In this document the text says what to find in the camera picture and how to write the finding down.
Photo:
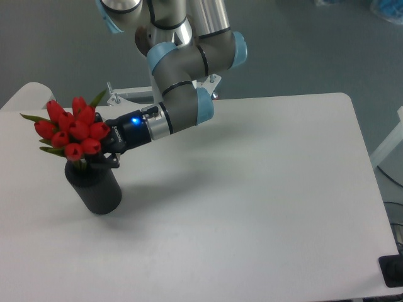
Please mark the black ribbed cylindrical vase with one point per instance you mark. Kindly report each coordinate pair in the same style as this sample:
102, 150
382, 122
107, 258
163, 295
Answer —
97, 188

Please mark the white rounded chair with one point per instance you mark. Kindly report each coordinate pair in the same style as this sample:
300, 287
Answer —
32, 96

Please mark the black device at table edge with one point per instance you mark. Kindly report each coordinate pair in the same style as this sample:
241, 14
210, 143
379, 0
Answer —
391, 268

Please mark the red tulip bouquet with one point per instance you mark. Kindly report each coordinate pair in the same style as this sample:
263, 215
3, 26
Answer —
71, 135

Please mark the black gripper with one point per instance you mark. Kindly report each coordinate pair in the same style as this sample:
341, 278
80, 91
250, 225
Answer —
126, 132

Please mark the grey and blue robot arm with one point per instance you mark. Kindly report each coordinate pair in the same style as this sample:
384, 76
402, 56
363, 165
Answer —
183, 42

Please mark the white furniture at right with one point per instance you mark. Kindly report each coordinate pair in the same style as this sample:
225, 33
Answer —
392, 140

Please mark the blue plastic bag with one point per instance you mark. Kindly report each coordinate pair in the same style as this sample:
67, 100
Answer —
389, 10

